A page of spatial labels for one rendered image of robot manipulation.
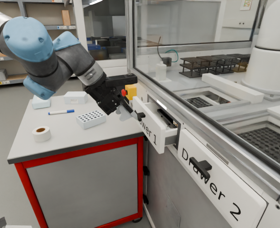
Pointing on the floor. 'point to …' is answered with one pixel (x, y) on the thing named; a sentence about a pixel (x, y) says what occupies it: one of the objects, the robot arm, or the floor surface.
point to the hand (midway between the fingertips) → (134, 113)
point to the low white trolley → (80, 167)
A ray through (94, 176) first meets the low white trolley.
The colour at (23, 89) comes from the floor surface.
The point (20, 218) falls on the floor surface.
